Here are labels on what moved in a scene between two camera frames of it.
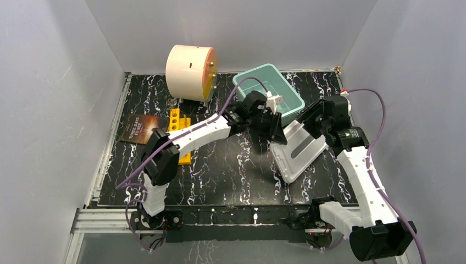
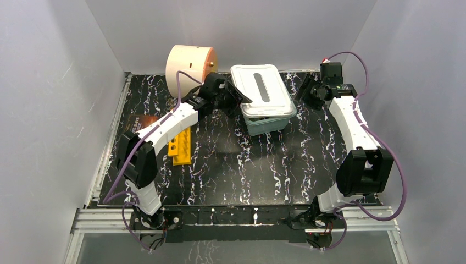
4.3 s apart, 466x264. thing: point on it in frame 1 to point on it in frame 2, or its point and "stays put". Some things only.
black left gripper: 271,127 to 228,93
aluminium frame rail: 110,220 stays put
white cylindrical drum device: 192,72 stays put
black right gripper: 316,109 to 310,81
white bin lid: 301,149 to 263,85
